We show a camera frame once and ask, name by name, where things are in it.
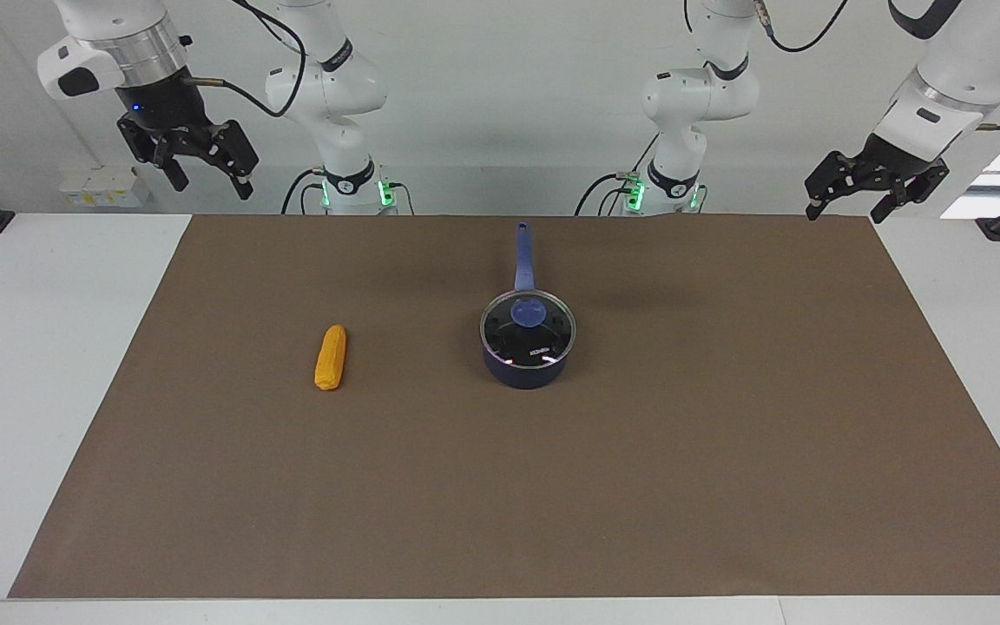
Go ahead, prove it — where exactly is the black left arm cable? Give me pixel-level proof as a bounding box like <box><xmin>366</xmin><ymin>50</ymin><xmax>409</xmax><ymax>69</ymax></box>
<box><xmin>754</xmin><ymin>0</ymin><xmax>850</xmax><ymax>54</ymax></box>

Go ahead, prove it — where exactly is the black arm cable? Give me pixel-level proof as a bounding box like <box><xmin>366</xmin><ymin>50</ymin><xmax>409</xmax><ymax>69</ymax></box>
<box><xmin>754</xmin><ymin>0</ymin><xmax>850</xmax><ymax>54</ymax></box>
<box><xmin>181</xmin><ymin>0</ymin><xmax>307</xmax><ymax>119</ymax></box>

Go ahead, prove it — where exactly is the yellow corn cob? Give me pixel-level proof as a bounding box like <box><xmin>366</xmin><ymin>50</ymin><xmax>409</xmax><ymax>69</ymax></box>
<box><xmin>314</xmin><ymin>325</ymin><xmax>347</xmax><ymax>391</ymax></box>

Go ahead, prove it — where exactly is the brown table mat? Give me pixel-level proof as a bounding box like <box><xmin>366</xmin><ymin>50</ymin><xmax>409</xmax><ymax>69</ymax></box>
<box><xmin>8</xmin><ymin>214</ymin><xmax>1000</xmax><ymax>600</ymax></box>

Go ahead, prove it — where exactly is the glass lid with blue knob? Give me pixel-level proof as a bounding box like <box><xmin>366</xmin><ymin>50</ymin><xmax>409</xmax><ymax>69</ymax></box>
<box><xmin>480</xmin><ymin>290</ymin><xmax>576</xmax><ymax>369</ymax></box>

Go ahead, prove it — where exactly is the white wall socket box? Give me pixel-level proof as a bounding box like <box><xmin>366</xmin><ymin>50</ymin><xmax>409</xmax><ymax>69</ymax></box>
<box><xmin>58</xmin><ymin>167</ymin><xmax>152</xmax><ymax>209</ymax></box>

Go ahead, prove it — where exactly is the black base cable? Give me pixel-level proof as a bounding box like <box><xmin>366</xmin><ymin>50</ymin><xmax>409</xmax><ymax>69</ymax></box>
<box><xmin>281</xmin><ymin>168</ymin><xmax>328</xmax><ymax>215</ymax></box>
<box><xmin>574</xmin><ymin>133</ymin><xmax>662</xmax><ymax>216</ymax></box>

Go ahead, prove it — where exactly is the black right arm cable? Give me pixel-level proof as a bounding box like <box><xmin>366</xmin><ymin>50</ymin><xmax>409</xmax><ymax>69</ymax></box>
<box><xmin>181</xmin><ymin>0</ymin><xmax>307</xmax><ymax>119</ymax></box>

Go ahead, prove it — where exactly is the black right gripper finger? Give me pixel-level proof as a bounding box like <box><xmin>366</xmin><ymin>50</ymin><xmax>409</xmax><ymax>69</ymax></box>
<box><xmin>198</xmin><ymin>120</ymin><xmax>260</xmax><ymax>201</ymax></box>
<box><xmin>117</xmin><ymin>117</ymin><xmax>191</xmax><ymax>193</ymax></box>

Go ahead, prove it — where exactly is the black right base cable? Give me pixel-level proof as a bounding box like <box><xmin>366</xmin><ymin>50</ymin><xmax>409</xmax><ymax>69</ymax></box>
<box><xmin>281</xmin><ymin>168</ymin><xmax>328</xmax><ymax>215</ymax></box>

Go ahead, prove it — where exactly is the black left base cable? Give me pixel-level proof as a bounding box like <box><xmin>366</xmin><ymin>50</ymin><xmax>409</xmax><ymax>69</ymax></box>
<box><xmin>574</xmin><ymin>133</ymin><xmax>662</xmax><ymax>216</ymax></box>

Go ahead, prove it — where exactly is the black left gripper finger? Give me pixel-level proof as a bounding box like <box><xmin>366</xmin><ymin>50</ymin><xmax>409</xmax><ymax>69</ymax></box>
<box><xmin>805</xmin><ymin>151</ymin><xmax>867</xmax><ymax>220</ymax></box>
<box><xmin>870</xmin><ymin>161</ymin><xmax>951</xmax><ymax>225</ymax></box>

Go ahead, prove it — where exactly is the blue pot with handle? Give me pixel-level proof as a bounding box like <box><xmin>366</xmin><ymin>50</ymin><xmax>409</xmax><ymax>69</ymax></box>
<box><xmin>480</xmin><ymin>222</ymin><xmax>577</xmax><ymax>391</ymax></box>

